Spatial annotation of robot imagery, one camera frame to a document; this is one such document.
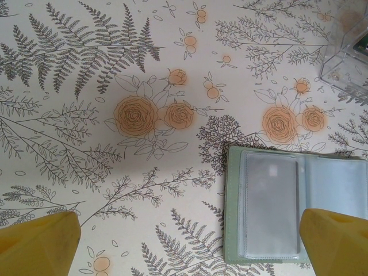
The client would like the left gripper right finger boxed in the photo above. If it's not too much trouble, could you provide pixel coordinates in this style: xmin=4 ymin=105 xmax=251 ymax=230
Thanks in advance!
xmin=298 ymin=208 xmax=368 ymax=276

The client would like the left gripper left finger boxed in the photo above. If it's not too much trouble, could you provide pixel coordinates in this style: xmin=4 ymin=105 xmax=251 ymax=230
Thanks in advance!
xmin=0 ymin=211 xmax=81 ymax=276

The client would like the mint green card holder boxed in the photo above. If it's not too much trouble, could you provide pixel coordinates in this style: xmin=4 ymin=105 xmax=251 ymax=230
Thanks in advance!
xmin=223 ymin=145 xmax=368 ymax=265

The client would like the clear acrylic card rack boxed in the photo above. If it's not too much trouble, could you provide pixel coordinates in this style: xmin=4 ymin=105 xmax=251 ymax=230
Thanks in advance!
xmin=319 ymin=8 xmax=368 ymax=106

